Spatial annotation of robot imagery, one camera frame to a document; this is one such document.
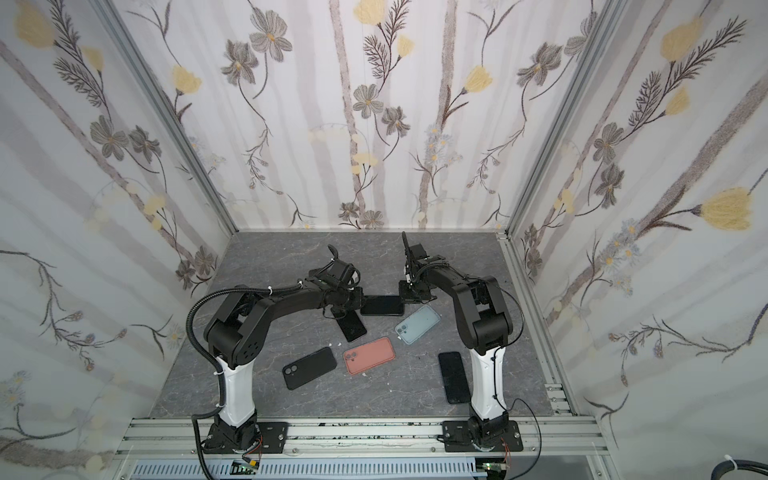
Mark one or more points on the pink phone case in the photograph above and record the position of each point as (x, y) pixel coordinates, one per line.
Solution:
(368, 356)

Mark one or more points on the light green phone case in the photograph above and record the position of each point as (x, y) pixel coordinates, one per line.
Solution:
(417, 324)

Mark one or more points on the white vented cable duct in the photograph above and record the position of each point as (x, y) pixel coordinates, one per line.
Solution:
(318, 468)

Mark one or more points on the aluminium corner frame post left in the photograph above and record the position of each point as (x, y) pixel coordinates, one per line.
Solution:
(151, 88)

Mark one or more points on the purple-edged black phone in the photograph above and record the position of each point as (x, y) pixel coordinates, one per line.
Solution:
(351, 326)

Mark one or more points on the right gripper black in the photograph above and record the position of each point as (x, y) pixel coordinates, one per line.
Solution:
(414, 259)

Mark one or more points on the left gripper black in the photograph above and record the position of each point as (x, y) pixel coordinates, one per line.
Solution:
(359, 300)

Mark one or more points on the black phone case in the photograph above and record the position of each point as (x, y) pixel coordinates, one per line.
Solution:
(382, 305)
(309, 368)

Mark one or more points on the aluminium corner frame post right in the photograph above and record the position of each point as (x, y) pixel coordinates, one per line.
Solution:
(595, 47)

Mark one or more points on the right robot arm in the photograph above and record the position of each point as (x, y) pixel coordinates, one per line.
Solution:
(484, 325)

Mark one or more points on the black phone case front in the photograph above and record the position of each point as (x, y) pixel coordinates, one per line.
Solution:
(309, 368)

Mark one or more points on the aluminium corner frame post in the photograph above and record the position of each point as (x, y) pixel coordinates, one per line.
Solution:
(595, 47)
(151, 88)

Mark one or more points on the black phone right front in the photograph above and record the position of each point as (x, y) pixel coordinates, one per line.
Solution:
(456, 386)

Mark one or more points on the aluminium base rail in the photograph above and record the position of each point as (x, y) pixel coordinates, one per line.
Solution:
(358, 437)

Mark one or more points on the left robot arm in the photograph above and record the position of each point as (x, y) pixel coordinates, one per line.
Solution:
(229, 328)

